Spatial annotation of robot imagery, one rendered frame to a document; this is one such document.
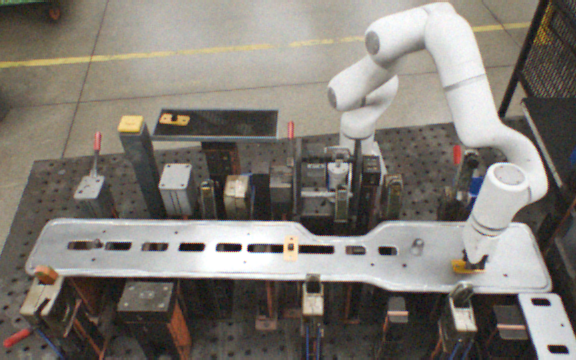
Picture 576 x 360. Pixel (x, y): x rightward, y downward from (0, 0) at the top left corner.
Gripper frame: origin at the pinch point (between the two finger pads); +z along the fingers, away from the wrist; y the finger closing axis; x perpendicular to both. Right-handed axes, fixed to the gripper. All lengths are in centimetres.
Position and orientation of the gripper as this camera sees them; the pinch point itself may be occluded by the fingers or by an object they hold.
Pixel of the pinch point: (471, 260)
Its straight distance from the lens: 135.1
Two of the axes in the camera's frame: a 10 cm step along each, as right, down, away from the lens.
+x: 10.0, 0.1, -0.3
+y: -0.3, 7.3, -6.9
